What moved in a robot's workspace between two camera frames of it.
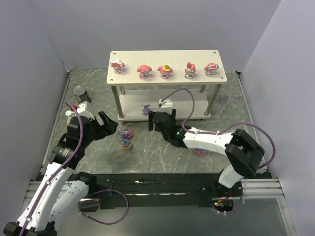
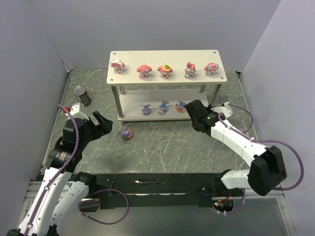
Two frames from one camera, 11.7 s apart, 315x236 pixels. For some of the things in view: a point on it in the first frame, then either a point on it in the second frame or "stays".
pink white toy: x=117 y=65 stays
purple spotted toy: x=127 y=133 stays
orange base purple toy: x=126 y=144 → x=180 y=106
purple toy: x=146 y=109 stays
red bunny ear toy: x=190 y=70 stays
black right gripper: x=160 y=122 → x=193 y=111
